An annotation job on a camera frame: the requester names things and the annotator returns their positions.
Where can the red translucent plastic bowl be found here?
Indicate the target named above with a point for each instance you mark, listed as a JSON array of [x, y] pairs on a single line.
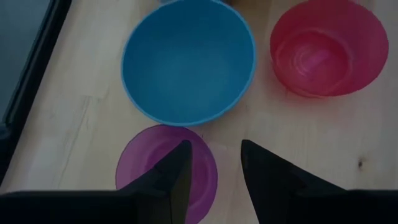
[[328, 49]]

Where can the purple translucent plastic bowl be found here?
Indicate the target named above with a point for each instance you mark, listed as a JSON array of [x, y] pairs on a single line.
[[143, 155]]

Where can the blue plastic bowl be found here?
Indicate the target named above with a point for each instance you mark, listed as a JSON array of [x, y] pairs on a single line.
[[188, 62]]

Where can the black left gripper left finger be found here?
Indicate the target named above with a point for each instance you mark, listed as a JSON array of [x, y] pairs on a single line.
[[174, 183]]

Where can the black table edge frame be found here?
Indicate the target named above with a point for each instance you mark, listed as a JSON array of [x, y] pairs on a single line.
[[31, 74]]

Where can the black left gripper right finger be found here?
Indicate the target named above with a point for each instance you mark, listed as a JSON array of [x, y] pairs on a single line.
[[267, 183]]

